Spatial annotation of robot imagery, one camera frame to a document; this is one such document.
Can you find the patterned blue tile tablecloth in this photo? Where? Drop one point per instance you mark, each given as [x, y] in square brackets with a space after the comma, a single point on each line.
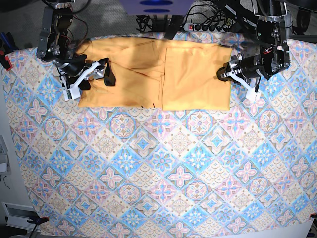
[131, 172]

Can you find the white rail lower left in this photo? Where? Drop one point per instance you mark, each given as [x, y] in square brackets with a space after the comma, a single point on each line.
[16, 216]

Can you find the white box at left edge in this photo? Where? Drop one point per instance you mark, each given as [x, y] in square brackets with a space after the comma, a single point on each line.
[4, 160]

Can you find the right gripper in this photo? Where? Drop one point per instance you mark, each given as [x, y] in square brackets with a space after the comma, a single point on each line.
[79, 67]

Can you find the white wrist camera bracket left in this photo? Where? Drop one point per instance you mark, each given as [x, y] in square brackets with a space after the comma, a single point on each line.
[251, 94]

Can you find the white wrist camera bracket right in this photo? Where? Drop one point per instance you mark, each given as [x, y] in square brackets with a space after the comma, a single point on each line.
[72, 87]

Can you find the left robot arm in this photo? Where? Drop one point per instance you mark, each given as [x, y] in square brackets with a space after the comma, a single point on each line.
[270, 35]

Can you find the orange black clamp lower left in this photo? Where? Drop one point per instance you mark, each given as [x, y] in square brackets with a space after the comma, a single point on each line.
[37, 220]

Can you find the yellow T-shirt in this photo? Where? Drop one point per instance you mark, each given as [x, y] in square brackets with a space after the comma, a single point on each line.
[154, 73]

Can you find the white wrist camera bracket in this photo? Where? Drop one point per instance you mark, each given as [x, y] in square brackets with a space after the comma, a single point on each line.
[251, 94]
[72, 87]

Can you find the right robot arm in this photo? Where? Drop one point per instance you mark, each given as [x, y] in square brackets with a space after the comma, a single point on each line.
[55, 45]

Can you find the black clamp at table top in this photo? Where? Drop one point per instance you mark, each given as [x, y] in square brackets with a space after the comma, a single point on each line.
[173, 27]

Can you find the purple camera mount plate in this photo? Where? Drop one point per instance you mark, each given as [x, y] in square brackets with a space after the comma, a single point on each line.
[156, 7]

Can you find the orange black clamp upper left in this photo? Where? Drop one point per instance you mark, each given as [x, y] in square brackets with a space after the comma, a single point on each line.
[7, 45]

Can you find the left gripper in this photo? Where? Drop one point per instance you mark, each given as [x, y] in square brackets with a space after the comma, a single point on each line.
[247, 67]

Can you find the white power strip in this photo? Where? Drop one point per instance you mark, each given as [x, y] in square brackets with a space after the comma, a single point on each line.
[192, 27]

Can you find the orange black clamp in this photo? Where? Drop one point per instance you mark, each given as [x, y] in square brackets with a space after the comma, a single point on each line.
[37, 220]
[7, 45]

